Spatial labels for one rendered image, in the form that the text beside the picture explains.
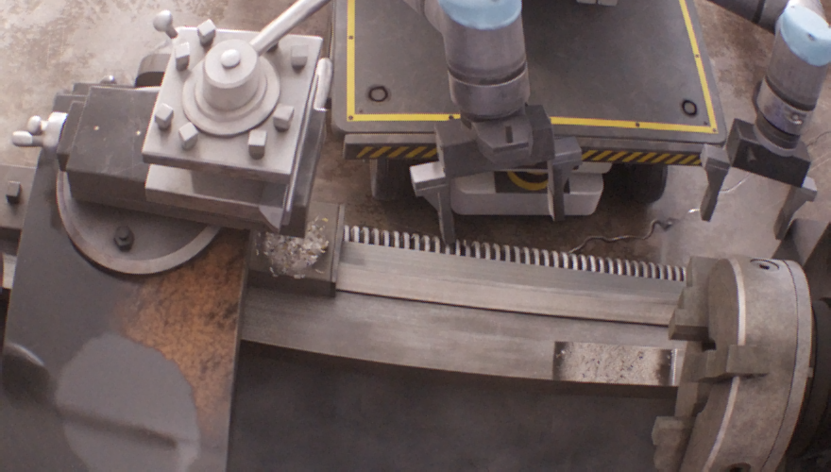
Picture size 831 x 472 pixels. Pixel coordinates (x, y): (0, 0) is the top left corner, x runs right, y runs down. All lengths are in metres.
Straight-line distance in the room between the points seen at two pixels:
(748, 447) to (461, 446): 0.52
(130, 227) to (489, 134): 0.43
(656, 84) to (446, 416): 0.97
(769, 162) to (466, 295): 0.45
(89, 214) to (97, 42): 1.36
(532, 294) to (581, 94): 0.84
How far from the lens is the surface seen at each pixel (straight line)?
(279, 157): 1.34
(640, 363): 1.62
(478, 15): 1.54
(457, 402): 1.68
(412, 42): 2.42
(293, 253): 1.57
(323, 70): 1.88
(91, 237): 1.52
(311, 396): 1.68
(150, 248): 1.51
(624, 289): 1.65
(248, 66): 1.33
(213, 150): 1.35
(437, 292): 1.61
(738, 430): 1.25
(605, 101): 2.42
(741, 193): 2.79
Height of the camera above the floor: 2.29
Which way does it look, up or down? 61 degrees down
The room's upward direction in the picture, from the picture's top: 12 degrees clockwise
